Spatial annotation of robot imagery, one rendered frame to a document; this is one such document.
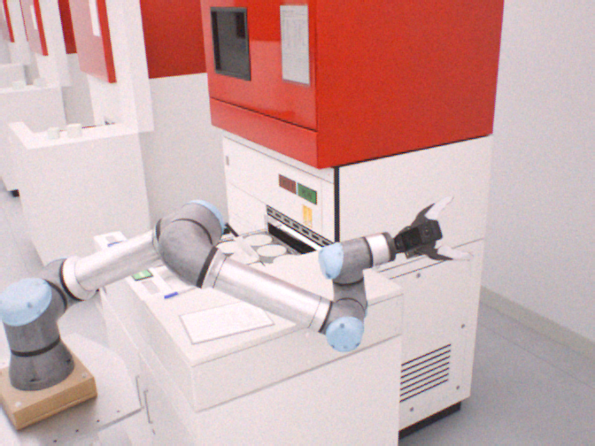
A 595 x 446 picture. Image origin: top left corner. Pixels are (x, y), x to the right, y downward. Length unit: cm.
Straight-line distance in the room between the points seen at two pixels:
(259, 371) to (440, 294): 102
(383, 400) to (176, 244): 83
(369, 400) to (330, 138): 77
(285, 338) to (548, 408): 168
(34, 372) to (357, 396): 84
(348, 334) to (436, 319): 114
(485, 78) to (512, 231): 136
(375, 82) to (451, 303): 95
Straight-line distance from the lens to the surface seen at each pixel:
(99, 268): 152
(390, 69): 189
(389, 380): 179
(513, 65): 322
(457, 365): 259
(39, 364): 155
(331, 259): 133
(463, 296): 243
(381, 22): 186
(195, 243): 127
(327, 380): 164
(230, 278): 126
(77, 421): 153
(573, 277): 322
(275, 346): 148
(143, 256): 145
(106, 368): 169
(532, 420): 284
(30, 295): 150
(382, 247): 136
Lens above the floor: 173
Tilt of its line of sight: 22 degrees down
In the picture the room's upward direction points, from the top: 2 degrees counter-clockwise
